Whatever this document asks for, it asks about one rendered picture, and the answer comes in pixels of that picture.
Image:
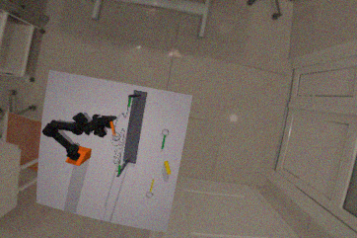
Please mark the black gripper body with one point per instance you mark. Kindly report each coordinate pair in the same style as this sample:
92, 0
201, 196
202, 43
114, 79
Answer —
97, 122

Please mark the yellow rectangular bar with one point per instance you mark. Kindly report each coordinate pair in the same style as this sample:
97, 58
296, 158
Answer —
167, 167

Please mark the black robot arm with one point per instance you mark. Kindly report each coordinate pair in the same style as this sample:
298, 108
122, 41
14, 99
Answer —
77, 127

